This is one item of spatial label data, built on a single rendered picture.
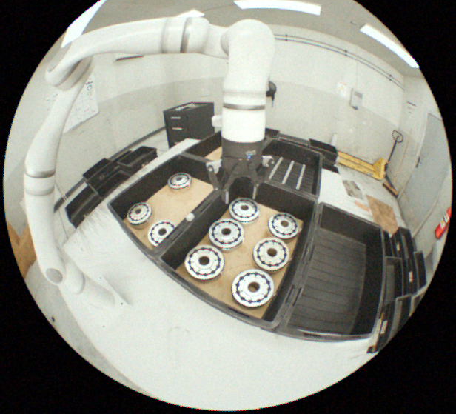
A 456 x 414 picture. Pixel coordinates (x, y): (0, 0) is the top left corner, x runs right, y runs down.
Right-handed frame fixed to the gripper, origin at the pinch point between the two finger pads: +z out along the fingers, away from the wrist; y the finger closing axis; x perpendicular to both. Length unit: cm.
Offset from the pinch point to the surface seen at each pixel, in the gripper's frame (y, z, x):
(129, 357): -47, 30, -43
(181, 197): -16.3, 17.2, 21.2
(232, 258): -2.9, 17.2, -7.2
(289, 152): 41, 13, 39
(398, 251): 149, 61, -54
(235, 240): -1.2, 14.4, -3.1
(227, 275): -5.6, 17.2, -12.2
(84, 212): -113, 47, 51
